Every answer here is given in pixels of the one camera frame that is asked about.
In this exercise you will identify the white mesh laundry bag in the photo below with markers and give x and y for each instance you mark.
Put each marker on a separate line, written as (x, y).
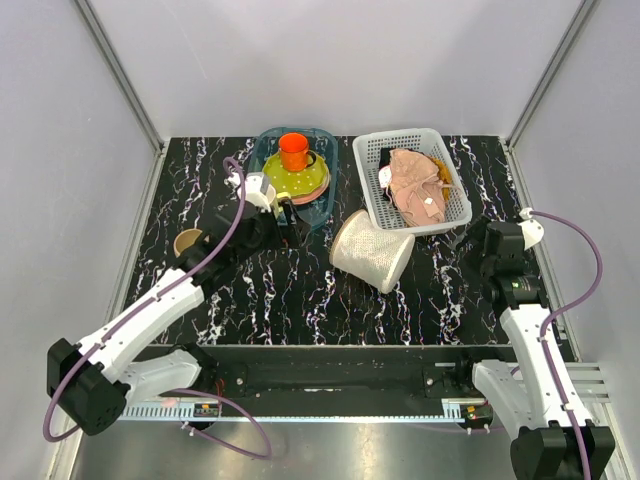
(375, 256)

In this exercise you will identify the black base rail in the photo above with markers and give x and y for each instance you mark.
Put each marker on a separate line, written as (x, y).
(418, 371)

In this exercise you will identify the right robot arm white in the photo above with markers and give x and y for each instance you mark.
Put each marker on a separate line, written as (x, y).
(553, 435)

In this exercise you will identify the pink bra in basket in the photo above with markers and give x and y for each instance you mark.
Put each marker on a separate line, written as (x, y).
(419, 195)

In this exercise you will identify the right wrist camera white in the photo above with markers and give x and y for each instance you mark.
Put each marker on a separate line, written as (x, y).
(532, 231)

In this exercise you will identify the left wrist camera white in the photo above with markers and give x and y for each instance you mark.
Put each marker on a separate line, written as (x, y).
(250, 184)

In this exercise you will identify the beige cup on table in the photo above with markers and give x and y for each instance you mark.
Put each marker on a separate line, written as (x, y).
(184, 240)

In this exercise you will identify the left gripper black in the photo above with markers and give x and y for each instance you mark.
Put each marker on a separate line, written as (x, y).
(296, 227)

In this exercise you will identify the pink plate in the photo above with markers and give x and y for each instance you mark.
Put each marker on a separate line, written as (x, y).
(315, 194)

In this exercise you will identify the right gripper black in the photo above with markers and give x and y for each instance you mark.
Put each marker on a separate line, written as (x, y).
(471, 232)

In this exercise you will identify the black garment in basket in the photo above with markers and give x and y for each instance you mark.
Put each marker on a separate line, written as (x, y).
(386, 172)

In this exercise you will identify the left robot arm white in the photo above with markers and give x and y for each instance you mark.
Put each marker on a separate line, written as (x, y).
(96, 378)

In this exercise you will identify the white plastic basket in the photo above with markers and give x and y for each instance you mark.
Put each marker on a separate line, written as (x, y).
(383, 214)

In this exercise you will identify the orange mug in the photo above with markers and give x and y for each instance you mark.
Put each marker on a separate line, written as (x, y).
(295, 153)

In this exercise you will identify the teal plastic tray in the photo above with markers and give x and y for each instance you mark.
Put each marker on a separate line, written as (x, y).
(321, 142)

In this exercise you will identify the mustard garment in basket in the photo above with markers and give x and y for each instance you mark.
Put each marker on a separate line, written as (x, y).
(443, 172)

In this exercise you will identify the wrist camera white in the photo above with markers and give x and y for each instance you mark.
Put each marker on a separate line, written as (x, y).
(532, 231)
(250, 184)

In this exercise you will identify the yellow-green dotted plate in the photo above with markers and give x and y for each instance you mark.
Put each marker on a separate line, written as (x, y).
(296, 184)

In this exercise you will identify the cream mug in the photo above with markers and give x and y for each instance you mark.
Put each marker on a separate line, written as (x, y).
(265, 199)

